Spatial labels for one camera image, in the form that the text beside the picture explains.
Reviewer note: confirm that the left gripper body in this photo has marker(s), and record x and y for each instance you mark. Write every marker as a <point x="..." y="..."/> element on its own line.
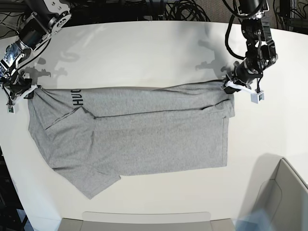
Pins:
<point x="245" y="72"/>

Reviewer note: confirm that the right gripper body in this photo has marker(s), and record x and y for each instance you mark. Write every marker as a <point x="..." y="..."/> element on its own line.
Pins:
<point x="17" y="85"/>

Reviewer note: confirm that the grey T-shirt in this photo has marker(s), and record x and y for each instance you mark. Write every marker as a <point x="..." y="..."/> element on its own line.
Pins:
<point x="93" y="137"/>

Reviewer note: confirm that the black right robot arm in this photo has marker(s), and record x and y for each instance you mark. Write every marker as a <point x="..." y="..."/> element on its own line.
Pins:
<point x="46" y="19"/>

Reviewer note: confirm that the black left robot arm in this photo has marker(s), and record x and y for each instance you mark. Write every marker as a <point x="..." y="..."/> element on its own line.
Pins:
<point x="261" y="49"/>

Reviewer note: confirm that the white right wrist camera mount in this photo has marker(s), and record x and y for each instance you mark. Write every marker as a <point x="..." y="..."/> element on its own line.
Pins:
<point x="14" y="99"/>

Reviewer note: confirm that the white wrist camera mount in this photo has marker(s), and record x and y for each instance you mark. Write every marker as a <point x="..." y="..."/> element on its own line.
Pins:
<point x="255" y="95"/>
<point x="14" y="99"/>

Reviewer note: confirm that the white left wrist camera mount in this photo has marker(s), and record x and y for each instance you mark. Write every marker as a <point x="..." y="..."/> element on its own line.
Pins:
<point x="255" y="95"/>

